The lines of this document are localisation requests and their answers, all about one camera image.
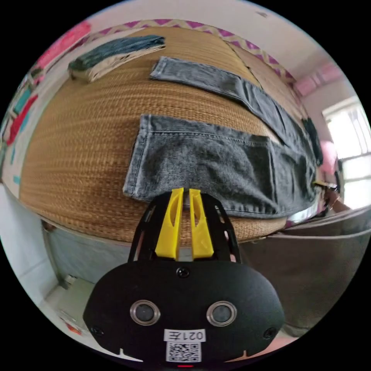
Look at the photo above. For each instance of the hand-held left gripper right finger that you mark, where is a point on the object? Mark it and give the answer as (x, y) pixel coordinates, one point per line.
(200, 234)

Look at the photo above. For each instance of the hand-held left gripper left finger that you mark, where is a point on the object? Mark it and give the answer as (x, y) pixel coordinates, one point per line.
(169, 229)

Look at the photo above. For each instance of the gray jeans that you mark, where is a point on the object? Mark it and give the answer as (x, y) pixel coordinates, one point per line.
(208, 162)

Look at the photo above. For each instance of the person's right hand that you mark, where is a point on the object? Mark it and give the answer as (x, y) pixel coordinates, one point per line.
(337, 203)

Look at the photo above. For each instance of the dark green garment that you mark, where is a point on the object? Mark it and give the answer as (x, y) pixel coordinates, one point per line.
(312, 136)

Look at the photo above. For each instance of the window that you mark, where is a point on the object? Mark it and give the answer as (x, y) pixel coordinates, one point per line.
(349, 136)

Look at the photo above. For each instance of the bed with woven mat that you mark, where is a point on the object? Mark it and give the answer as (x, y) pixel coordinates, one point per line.
(87, 139)

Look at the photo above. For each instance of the pile of clothes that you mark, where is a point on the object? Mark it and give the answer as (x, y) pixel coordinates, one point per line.
(116, 55)

